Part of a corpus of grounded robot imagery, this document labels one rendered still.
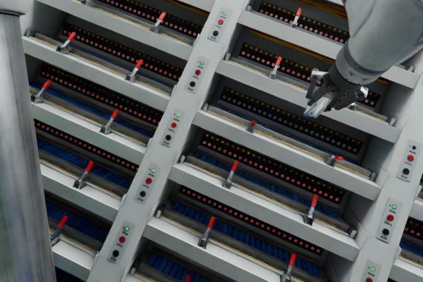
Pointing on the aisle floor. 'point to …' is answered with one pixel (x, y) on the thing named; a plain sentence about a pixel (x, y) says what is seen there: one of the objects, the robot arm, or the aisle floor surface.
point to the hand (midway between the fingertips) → (316, 106)
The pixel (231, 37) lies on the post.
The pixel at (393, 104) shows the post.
